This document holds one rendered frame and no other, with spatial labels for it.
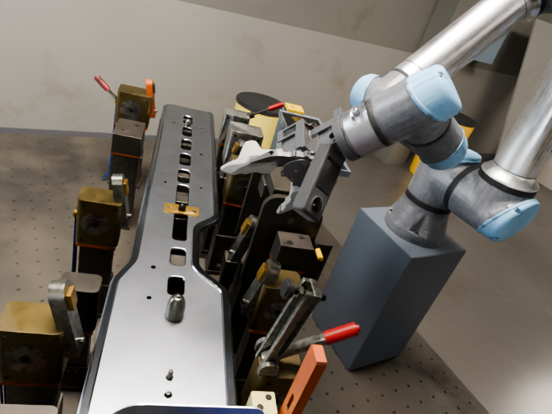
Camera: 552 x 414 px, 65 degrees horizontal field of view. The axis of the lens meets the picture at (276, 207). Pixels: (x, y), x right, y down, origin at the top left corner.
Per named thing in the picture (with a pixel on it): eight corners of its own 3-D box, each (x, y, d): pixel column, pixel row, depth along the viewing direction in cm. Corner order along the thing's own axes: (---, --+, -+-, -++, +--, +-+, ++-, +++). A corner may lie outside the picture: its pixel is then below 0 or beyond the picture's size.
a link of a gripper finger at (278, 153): (250, 167, 70) (305, 167, 70) (250, 176, 69) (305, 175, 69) (248, 147, 66) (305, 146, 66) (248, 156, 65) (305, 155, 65)
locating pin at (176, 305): (163, 314, 79) (169, 287, 75) (181, 315, 79) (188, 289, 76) (163, 328, 76) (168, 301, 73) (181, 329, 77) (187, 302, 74)
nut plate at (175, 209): (163, 211, 102) (163, 207, 102) (164, 203, 105) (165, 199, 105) (199, 217, 105) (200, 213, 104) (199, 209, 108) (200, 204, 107)
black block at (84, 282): (44, 370, 94) (46, 268, 79) (93, 372, 96) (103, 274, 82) (37, 392, 89) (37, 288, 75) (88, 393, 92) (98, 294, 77)
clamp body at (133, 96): (103, 172, 165) (112, 80, 147) (141, 179, 169) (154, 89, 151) (99, 184, 158) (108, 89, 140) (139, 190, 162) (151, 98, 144)
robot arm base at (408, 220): (413, 210, 118) (430, 179, 113) (453, 245, 108) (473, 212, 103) (372, 212, 110) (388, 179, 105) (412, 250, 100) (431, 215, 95)
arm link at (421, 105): (471, 125, 59) (452, 92, 53) (396, 158, 65) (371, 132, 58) (453, 82, 63) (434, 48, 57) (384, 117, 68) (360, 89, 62)
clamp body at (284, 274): (219, 384, 103) (259, 265, 84) (263, 386, 106) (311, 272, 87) (220, 410, 97) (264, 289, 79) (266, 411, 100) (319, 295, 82)
